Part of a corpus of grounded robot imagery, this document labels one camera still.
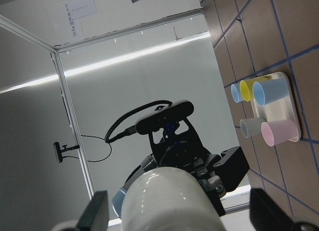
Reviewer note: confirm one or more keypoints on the grey plastic cup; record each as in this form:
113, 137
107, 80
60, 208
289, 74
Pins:
251, 126

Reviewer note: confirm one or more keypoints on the black mounted side camera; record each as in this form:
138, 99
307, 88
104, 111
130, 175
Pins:
58, 150

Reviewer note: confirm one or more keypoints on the light blue cup middle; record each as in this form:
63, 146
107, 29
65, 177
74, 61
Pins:
268, 91

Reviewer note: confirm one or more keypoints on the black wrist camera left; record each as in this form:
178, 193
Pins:
158, 119

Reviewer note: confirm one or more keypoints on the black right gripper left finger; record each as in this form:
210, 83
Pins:
96, 215

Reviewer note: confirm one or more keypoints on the yellow plastic cup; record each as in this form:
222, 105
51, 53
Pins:
246, 87

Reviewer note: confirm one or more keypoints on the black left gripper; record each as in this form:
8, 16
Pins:
217, 174

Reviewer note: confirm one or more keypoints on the light blue cup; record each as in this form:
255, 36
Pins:
268, 91
236, 93

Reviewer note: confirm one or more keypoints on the pink plastic cup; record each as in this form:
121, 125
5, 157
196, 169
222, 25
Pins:
279, 131

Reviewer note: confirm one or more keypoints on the white ikea cup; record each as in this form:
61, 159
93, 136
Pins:
168, 199

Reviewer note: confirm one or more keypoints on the cream plastic tray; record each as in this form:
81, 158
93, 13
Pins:
281, 109

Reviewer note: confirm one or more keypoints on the aluminium frame post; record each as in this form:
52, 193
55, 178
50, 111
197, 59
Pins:
74, 125

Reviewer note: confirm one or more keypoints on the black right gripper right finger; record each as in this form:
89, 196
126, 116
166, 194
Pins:
266, 215

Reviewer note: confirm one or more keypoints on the light blue cup far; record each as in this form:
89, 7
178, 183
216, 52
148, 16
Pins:
236, 93

